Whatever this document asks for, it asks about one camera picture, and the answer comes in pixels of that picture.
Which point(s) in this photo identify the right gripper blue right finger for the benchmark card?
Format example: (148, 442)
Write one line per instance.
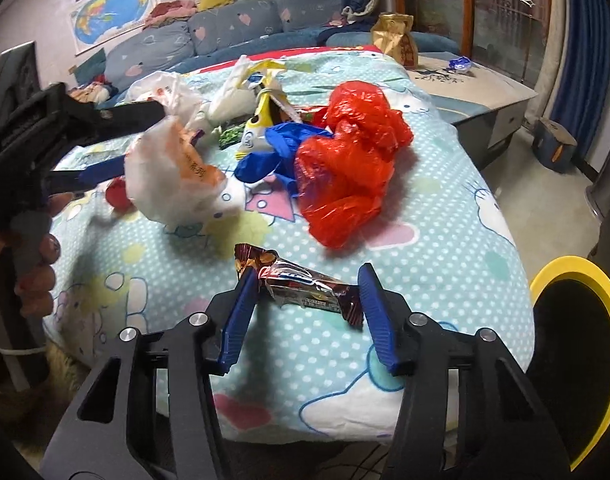
(468, 410)

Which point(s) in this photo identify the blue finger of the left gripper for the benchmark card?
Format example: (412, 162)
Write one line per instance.
(129, 118)
(83, 180)

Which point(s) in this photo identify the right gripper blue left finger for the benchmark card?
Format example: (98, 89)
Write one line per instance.
(109, 429)

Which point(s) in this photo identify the white orange plastic bag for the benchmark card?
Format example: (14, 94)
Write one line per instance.
(167, 179)

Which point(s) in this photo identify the green black snack packet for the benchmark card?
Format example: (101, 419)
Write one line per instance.
(229, 136)

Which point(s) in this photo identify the yellow white snack bag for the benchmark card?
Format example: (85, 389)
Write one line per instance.
(272, 106)

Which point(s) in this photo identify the blue plastic bag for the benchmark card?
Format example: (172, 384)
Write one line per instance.
(284, 141)

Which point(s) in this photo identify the brown chocolate bar wrapper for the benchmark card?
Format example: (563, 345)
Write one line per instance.
(289, 283)

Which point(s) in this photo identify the red plastic bag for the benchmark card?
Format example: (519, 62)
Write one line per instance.
(342, 174)

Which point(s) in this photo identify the red snack wrapper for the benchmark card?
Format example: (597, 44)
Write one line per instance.
(313, 115)

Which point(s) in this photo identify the yellow rimmed trash bin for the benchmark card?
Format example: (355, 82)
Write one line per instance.
(570, 368)

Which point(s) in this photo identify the person left hand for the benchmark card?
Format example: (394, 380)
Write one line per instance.
(34, 287)

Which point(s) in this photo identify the world map poster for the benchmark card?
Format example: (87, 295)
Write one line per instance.
(94, 22)

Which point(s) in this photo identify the pile of clothes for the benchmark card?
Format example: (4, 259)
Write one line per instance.
(168, 12)

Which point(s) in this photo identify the Hello Kitty blanket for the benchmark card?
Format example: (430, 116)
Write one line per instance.
(305, 374)

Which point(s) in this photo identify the blue sofa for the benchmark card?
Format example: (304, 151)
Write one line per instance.
(224, 34)

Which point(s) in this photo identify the blue storage stool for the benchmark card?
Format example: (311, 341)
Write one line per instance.
(553, 146)

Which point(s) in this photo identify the gold paper bag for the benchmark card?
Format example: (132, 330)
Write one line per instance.
(391, 34)

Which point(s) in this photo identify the coffee table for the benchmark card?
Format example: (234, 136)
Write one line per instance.
(485, 106)

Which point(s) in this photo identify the blue candy wrapper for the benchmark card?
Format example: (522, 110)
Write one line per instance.
(460, 65)

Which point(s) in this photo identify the right blue curtain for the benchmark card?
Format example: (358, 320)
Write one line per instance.
(585, 77)

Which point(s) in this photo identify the wooden glass sliding door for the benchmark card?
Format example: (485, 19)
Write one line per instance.
(507, 35)

